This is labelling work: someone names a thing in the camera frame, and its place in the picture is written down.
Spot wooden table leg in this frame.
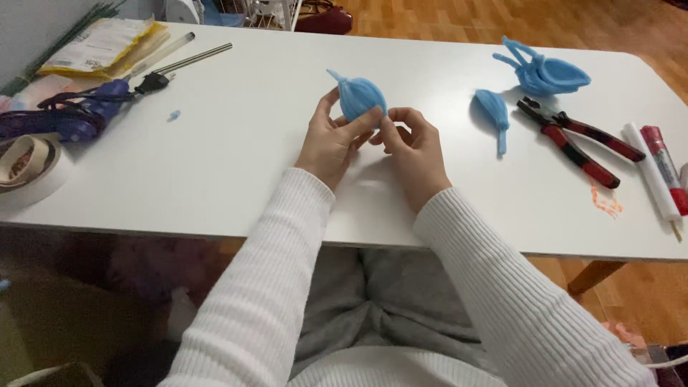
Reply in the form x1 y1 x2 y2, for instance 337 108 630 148
567 260 627 296

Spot purple hot glue gun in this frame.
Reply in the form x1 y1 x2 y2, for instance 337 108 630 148
0 79 131 144

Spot striped metal rod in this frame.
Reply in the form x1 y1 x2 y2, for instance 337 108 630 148
155 42 234 75

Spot roll of white tape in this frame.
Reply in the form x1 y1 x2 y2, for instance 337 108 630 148
0 134 71 211

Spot red black pliers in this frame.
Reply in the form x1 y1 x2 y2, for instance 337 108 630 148
516 96 646 189

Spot yellow padded envelope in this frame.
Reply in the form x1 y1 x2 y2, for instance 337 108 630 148
37 18 171 81

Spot white wire rack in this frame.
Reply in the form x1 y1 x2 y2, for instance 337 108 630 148
215 0 303 31

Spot red capped clear tube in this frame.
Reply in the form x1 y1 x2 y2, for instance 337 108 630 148
640 125 688 217

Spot white paper roll on stick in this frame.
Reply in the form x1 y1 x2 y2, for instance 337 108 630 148
622 123 684 244

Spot person's left hand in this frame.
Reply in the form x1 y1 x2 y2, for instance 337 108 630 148
295 87 384 192

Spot grey trousers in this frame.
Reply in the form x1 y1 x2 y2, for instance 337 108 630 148
290 247 498 379

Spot clear glue stick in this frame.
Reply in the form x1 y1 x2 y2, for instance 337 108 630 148
125 32 196 81

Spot dark red bag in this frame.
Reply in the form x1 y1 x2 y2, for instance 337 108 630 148
295 0 354 35

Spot heap of blue petals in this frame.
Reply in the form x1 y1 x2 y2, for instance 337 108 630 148
492 35 592 98

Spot person's right hand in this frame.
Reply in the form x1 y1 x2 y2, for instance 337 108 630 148
369 107 453 215

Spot bundle of green wires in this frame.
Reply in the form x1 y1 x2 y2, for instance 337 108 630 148
0 0 127 97

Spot blue pipe cleaner petal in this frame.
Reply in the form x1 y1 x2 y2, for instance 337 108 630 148
474 89 510 158
326 68 388 124

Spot orange scraps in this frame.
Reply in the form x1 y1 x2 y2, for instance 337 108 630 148
590 185 624 219

